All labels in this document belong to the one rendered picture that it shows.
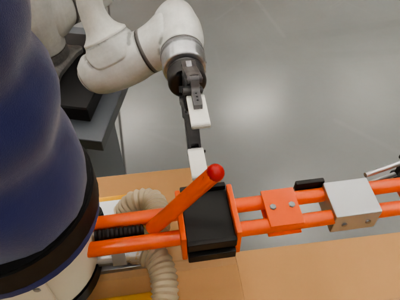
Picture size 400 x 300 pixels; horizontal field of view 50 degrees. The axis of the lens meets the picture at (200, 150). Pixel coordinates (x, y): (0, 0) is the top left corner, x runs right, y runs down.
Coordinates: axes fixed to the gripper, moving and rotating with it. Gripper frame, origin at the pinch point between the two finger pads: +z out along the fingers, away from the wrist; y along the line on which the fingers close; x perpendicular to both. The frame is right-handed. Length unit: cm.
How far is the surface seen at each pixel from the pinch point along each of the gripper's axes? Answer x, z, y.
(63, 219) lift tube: 17.5, 20.6, -16.1
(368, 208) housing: -22.1, 16.5, -3.0
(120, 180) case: 14.8, -4.9, 12.8
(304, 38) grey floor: -91, -169, 108
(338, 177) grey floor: -75, -62, 107
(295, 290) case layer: -24, 7, 52
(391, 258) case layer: -52, 2, 52
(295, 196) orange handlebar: -12.4, 12.8, -2.7
